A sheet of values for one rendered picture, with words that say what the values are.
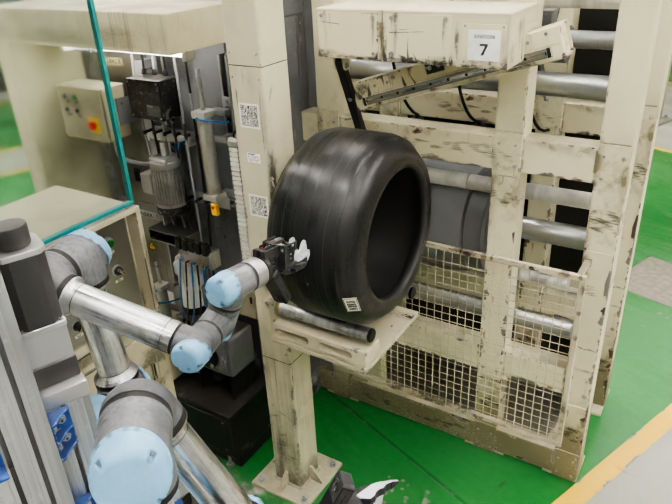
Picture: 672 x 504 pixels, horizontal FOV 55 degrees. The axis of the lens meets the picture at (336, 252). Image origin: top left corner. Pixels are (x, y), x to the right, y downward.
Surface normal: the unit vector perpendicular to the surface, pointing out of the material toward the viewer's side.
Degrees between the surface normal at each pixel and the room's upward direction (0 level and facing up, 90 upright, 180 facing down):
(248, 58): 90
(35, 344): 90
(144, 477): 82
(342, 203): 53
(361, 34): 90
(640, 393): 0
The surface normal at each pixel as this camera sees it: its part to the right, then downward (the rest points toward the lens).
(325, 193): -0.42, -0.27
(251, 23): -0.53, 0.41
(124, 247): 0.85, 0.21
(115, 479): 0.20, 0.32
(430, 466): -0.04, -0.89
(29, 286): 0.61, 0.34
